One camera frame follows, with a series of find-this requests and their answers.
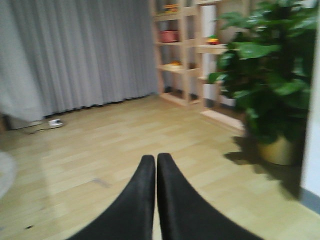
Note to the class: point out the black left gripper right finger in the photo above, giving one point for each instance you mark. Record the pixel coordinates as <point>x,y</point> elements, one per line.
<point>184,214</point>

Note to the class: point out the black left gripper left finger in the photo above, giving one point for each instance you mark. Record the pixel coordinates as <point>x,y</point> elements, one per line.
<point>131,215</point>

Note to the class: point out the white floor socket box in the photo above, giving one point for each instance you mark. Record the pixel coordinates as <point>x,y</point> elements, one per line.
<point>56,123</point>

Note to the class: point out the grey round rug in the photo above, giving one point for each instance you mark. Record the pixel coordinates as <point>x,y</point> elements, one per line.
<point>8,171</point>

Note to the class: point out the green potted plant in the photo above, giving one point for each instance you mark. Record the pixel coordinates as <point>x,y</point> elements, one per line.
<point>267,70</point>

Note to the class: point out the wooden shelf unit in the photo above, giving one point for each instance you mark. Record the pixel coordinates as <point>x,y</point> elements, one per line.
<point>192,46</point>

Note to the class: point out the grey curtain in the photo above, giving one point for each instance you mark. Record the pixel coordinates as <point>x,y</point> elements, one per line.
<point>63,55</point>

